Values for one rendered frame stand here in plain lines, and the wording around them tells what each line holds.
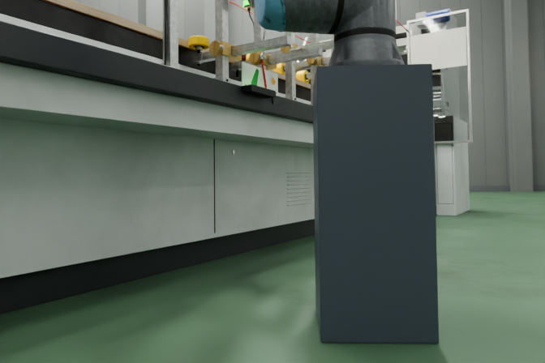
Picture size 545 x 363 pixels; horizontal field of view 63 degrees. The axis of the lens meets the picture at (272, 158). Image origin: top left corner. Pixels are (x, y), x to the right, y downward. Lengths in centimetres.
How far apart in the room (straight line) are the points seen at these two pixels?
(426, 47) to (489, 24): 604
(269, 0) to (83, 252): 94
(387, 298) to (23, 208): 98
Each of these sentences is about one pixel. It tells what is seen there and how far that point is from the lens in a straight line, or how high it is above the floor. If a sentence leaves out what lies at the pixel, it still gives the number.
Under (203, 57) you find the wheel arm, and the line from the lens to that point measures 180.
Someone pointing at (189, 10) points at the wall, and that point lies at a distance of 992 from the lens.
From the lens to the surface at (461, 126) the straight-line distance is 413.
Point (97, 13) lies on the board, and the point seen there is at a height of 88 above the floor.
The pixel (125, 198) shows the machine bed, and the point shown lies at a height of 29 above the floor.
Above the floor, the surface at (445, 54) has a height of 139.
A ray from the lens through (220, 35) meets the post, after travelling 171.
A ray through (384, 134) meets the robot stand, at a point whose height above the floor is 45.
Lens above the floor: 36
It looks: 2 degrees up
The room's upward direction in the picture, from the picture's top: 1 degrees counter-clockwise
